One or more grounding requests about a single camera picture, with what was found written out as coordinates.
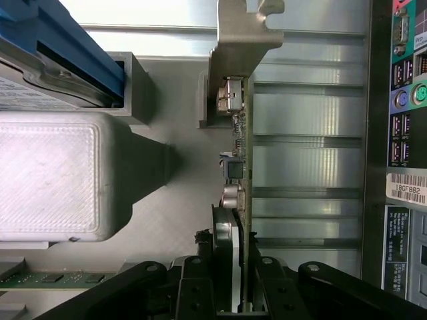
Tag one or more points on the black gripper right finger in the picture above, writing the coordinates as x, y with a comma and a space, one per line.
277, 290

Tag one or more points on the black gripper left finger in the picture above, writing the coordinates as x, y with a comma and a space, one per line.
195, 286

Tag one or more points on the grey printed parts rack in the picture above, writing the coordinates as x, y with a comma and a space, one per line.
187, 166

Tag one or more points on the black rating label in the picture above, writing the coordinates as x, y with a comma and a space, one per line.
395, 250

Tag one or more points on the green RAM stick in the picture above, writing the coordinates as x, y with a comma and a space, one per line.
50, 279

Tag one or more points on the white barcode sticker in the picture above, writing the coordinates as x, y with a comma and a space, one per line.
405, 188

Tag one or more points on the computer rear port panel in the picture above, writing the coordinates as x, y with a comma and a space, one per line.
375, 133

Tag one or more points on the silver disk with blue rails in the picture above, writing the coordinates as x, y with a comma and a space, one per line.
83, 50

